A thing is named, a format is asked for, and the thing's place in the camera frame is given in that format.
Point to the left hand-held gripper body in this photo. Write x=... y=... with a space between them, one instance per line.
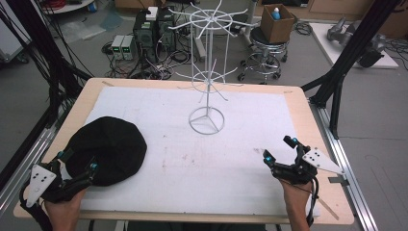
x=40 y=183

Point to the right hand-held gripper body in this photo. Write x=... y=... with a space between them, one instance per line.
x=320 y=160

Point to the black hat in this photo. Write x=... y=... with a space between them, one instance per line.
x=109 y=147

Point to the person's left hand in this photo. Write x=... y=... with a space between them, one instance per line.
x=65 y=205

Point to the person's right hand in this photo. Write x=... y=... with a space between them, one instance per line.
x=295 y=192

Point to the white foam mat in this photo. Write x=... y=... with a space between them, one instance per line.
x=192 y=160

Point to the black round stool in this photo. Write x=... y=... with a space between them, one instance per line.
x=264 y=54

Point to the white floor board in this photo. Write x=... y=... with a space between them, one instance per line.
x=324 y=45

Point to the cardboard box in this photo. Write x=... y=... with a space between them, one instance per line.
x=276 y=27

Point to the grey power supply unit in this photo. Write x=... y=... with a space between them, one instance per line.
x=117 y=47
x=128 y=47

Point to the blue bottle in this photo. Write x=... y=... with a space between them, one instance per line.
x=276 y=13

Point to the black computer tower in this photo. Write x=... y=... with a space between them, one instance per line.
x=145 y=35

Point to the round white table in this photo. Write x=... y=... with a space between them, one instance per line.
x=69 y=5

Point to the grey computer tower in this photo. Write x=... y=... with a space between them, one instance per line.
x=166 y=32

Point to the white box device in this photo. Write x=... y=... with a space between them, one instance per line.
x=152 y=13

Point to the grey metal bracket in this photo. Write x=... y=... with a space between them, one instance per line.
x=338 y=180

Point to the aluminium rail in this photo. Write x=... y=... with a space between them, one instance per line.
x=349 y=166
x=25 y=157

